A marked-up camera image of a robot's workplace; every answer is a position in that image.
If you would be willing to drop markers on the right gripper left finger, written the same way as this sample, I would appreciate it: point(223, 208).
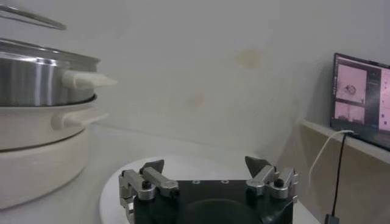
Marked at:
point(158, 182)

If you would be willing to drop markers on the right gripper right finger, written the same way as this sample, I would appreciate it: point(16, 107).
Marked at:
point(262, 178)

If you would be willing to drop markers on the stainless steel steamer basket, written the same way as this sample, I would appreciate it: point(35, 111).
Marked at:
point(30, 79)

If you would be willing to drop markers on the white round plate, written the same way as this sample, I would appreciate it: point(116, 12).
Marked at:
point(198, 169)

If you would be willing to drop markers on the cream electric cooker pot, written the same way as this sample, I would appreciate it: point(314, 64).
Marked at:
point(36, 170)

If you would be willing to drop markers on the laptop with dark screen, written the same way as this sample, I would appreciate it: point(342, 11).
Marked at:
point(356, 91)

